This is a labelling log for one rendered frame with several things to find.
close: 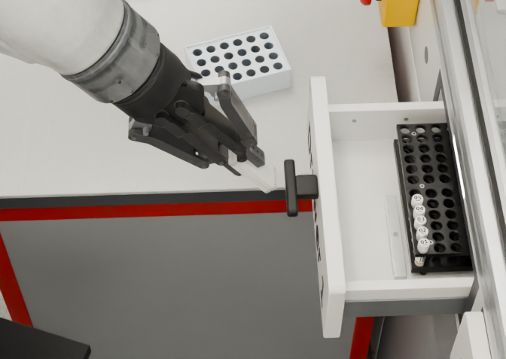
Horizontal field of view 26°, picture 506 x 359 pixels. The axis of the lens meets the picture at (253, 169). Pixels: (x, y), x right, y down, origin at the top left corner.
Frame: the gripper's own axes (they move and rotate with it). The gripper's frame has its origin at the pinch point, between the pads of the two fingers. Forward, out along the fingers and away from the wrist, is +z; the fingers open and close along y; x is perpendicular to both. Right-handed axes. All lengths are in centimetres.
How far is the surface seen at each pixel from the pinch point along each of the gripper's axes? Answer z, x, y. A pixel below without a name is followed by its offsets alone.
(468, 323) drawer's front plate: 13.8, -18.5, 15.8
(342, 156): 15.6, 9.2, 2.6
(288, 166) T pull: 5.3, 2.4, 1.2
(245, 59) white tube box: 12.6, 28.8, -8.8
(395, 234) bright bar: 17.5, -3.0, 7.5
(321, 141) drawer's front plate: 6.2, 4.5, 5.2
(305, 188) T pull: 6.4, -0.5, 2.5
